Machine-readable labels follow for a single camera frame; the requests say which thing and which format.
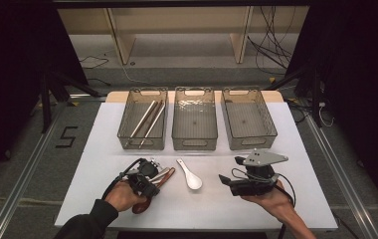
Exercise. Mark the white ceramic spoon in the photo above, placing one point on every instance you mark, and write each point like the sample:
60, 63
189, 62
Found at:
193, 182

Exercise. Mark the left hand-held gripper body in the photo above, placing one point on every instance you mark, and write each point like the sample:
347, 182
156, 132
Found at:
144, 186

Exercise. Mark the smoky clear plastic bin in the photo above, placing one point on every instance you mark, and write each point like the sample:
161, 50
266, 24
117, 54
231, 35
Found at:
194, 122
246, 121
134, 99

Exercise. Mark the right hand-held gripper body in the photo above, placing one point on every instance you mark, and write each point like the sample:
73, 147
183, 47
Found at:
253, 187

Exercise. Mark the person's right hand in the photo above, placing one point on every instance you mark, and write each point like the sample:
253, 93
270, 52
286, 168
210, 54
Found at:
276, 202

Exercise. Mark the black curtain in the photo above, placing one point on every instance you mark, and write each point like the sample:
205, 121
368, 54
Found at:
14, 66
359, 83

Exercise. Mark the black frame bar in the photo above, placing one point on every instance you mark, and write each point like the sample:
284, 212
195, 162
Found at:
177, 3

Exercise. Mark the brown wooden spoon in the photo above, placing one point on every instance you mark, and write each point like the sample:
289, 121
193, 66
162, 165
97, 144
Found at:
167, 176

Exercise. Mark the black metal stand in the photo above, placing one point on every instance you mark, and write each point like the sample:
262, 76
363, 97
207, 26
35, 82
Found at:
315, 99
46, 106

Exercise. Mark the person's left hand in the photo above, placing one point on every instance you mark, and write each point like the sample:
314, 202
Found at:
122, 197

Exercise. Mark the brown wooden chopstick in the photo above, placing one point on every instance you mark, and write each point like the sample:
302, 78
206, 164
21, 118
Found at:
150, 118
153, 119

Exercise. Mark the white table sheet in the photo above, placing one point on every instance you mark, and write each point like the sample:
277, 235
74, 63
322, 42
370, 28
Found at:
110, 132

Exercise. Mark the yellow tape piece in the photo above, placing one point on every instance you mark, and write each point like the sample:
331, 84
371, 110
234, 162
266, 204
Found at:
73, 103
272, 79

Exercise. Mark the aluminium floor rail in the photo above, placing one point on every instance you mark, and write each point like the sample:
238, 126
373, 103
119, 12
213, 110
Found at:
342, 179
21, 186

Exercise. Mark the stainless steel utensil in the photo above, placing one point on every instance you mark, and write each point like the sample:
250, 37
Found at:
164, 172
160, 178

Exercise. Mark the light wooden shelf unit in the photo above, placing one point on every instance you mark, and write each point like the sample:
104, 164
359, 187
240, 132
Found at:
124, 40

